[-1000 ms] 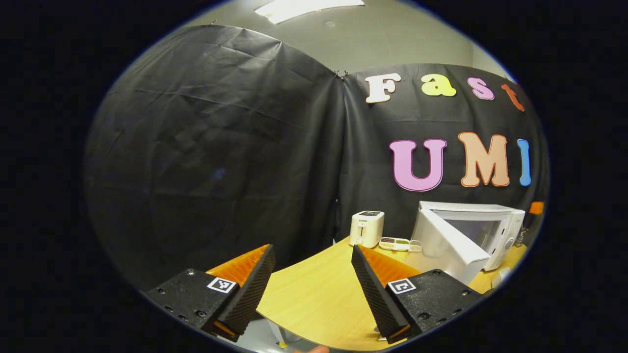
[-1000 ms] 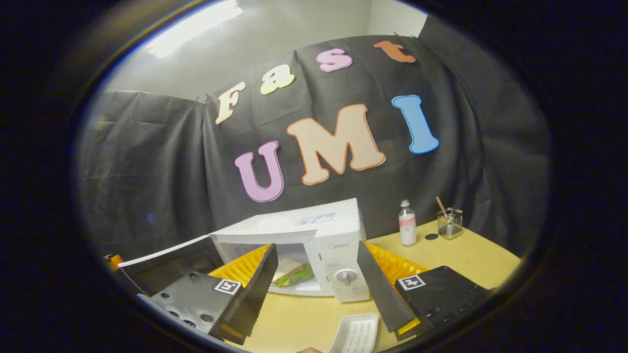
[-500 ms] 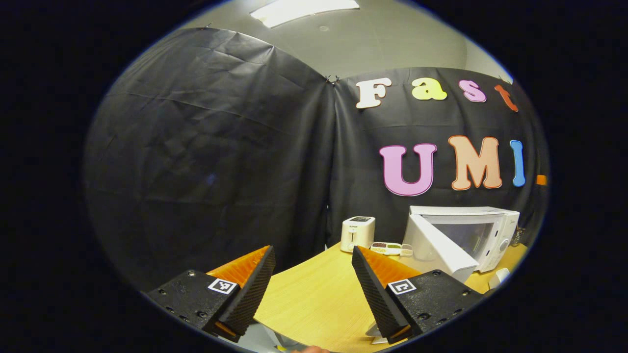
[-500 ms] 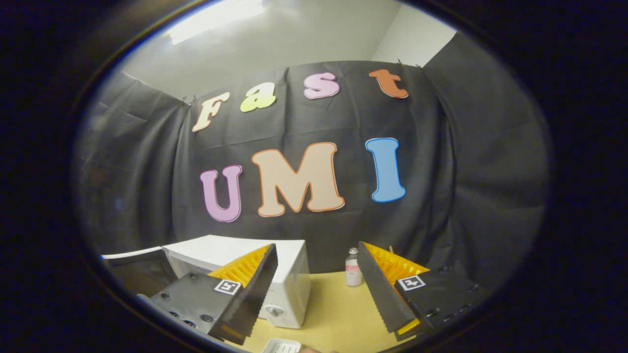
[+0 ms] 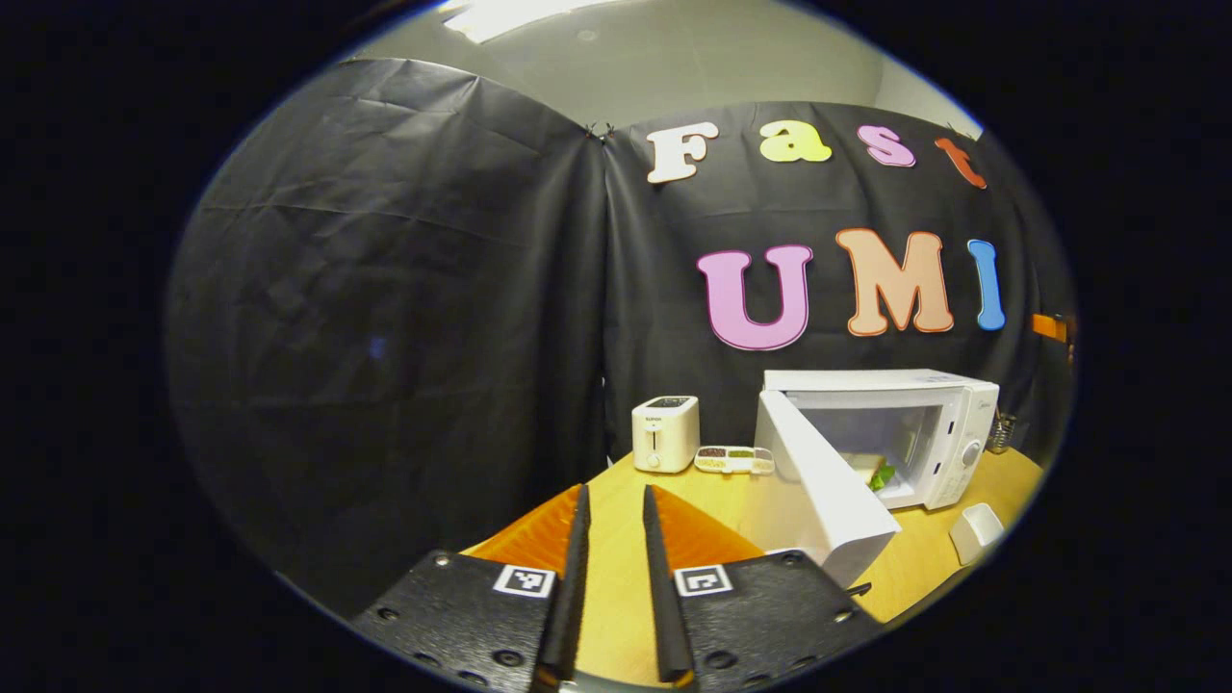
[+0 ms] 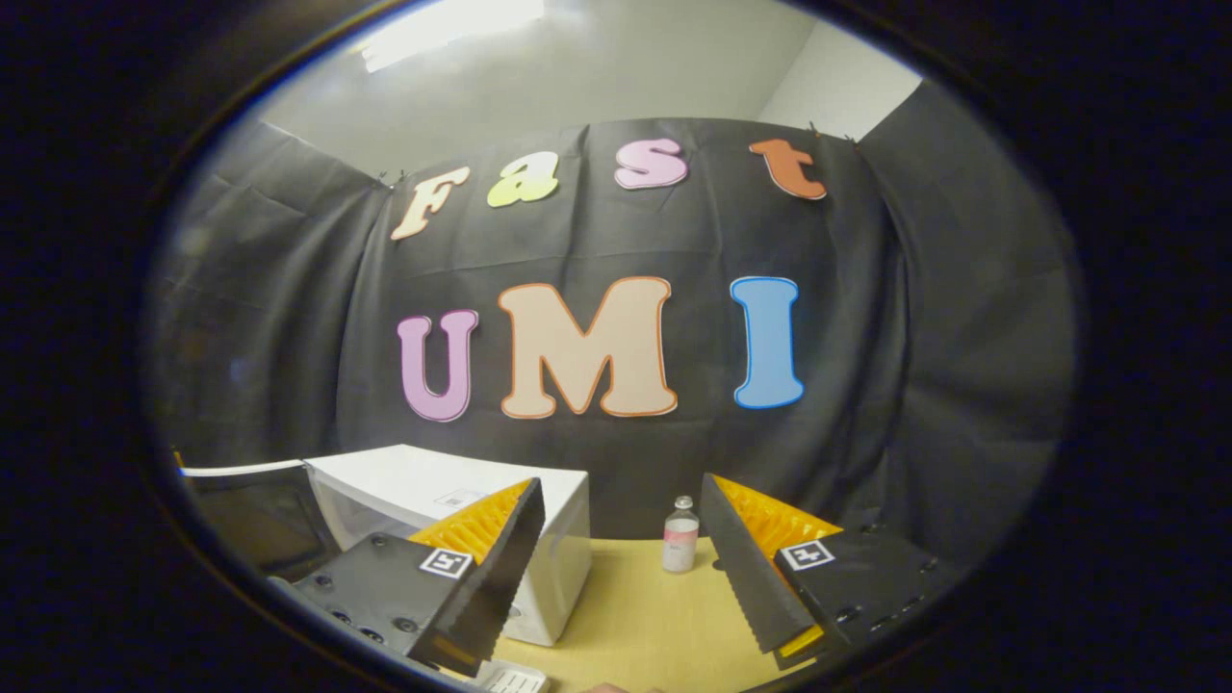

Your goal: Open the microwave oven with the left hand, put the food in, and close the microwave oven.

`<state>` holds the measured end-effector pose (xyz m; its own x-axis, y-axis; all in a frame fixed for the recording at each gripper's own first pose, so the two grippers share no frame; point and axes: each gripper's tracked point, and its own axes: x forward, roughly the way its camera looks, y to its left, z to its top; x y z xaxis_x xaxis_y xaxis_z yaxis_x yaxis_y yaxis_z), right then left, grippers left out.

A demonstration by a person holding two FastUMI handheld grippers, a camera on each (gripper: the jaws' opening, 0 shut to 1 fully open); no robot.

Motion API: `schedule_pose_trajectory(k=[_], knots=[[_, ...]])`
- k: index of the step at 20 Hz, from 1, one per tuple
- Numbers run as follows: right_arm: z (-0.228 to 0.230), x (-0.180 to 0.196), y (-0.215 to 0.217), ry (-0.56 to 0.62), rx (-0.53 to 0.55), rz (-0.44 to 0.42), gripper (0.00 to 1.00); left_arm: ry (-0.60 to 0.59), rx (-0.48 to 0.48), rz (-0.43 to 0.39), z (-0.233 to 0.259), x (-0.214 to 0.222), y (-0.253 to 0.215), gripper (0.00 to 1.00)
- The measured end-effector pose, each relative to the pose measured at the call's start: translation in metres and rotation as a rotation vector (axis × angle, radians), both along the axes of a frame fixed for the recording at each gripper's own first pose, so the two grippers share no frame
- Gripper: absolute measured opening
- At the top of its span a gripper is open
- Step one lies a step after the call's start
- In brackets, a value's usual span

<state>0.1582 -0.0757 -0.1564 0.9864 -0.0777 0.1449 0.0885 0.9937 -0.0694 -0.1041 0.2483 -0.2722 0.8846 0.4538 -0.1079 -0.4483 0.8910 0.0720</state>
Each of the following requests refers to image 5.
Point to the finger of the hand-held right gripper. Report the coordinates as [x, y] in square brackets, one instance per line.
[1049, 328]

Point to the lettuce sandwich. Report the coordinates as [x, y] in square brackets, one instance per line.
[878, 474]

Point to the white toaster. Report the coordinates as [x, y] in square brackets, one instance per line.
[664, 438]

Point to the white foam tray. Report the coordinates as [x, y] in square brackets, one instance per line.
[977, 531]

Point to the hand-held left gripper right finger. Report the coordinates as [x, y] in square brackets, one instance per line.
[659, 606]

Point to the white divided dish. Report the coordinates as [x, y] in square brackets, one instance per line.
[733, 460]

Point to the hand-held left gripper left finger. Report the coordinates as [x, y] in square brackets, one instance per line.
[576, 597]

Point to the white microwave oven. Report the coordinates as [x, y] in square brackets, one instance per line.
[837, 520]

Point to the ceiling light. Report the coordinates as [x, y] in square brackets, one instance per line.
[520, 14]

